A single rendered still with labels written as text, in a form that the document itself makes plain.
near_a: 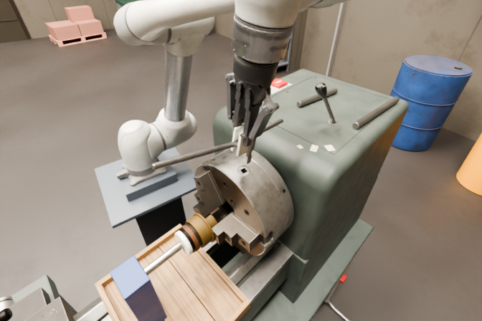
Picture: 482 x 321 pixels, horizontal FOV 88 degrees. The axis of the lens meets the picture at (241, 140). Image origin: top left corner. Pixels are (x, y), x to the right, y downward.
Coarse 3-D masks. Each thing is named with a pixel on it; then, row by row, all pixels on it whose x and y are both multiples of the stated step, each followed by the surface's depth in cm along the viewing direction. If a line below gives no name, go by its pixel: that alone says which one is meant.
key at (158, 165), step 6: (276, 120) 61; (282, 120) 62; (270, 126) 60; (264, 132) 59; (222, 144) 52; (228, 144) 53; (234, 144) 54; (204, 150) 49; (210, 150) 49; (216, 150) 50; (180, 156) 45; (186, 156) 46; (192, 156) 47; (198, 156) 48; (156, 162) 42; (162, 162) 43; (168, 162) 43; (174, 162) 44; (180, 162) 45; (156, 168) 42
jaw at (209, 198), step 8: (208, 168) 72; (200, 176) 69; (208, 176) 71; (200, 184) 70; (208, 184) 70; (216, 184) 72; (200, 192) 71; (208, 192) 70; (216, 192) 72; (200, 200) 70; (208, 200) 70; (216, 200) 71; (224, 200) 73; (200, 208) 68; (208, 208) 70; (216, 208) 71
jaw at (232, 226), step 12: (228, 216) 71; (216, 228) 68; (228, 228) 67; (240, 228) 67; (252, 228) 67; (216, 240) 68; (228, 240) 68; (240, 240) 66; (252, 240) 64; (264, 240) 66
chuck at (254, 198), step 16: (208, 160) 75; (224, 160) 70; (240, 160) 69; (224, 176) 66; (240, 176) 65; (256, 176) 66; (224, 192) 71; (240, 192) 64; (256, 192) 64; (272, 192) 66; (240, 208) 67; (256, 208) 62; (272, 208) 65; (256, 224) 65; (272, 224) 65; (272, 240) 68
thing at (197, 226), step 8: (200, 216) 68; (208, 216) 70; (192, 224) 66; (200, 224) 66; (208, 224) 67; (216, 224) 69; (184, 232) 65; (192, 232) 65; (200, 232) 65; (208, 232) 66; (192, 240) 64; (200, 240) 66; (208, 240) 67; (192, 248) 65
